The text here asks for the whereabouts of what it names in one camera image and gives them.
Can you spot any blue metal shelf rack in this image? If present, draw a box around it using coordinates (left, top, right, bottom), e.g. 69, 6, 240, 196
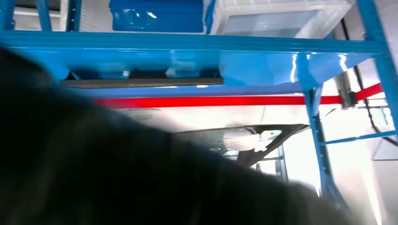
0, 0, 398, 215

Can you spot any red barrier belt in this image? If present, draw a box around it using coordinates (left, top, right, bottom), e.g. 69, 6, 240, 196
355, 82, 384, 102
93, 94, 343, 109

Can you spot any blue plastic bin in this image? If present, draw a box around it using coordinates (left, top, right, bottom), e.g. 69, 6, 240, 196
108, 0, 207, 34

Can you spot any white translucent plastic bin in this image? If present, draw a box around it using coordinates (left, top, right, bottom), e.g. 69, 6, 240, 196
209, 0, 356, 39

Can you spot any chrome stanchion post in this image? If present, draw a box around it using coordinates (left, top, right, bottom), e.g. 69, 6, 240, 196
334, 70, 358, 110

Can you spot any thin black cable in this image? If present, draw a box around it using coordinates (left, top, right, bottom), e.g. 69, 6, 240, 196
340, 18, 398, 147

